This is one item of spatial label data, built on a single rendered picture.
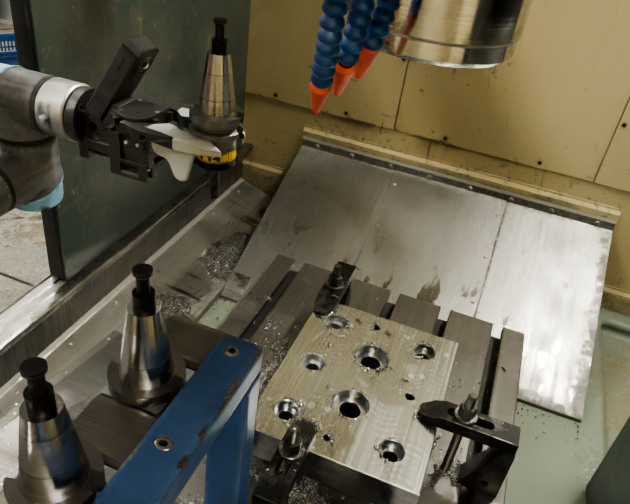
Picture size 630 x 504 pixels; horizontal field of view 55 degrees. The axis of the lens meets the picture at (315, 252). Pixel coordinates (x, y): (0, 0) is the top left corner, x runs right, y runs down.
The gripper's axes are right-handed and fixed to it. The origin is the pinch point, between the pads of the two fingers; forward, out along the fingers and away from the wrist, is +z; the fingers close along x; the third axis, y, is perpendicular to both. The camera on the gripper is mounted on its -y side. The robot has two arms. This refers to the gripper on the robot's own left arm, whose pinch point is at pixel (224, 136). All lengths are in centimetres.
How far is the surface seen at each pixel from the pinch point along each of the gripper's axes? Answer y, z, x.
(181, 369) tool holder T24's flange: 7.6, 11.2, 28.5
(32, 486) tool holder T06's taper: 6.1, 9.0, 42.8
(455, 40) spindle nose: -17.9, 24.8, 9.0
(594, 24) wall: -3, 43, -99
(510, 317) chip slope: 60, 45, -66
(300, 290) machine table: 40.0, 3.5, -26.6
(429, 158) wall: 39, 14, -99
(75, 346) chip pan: 63, -40, -14
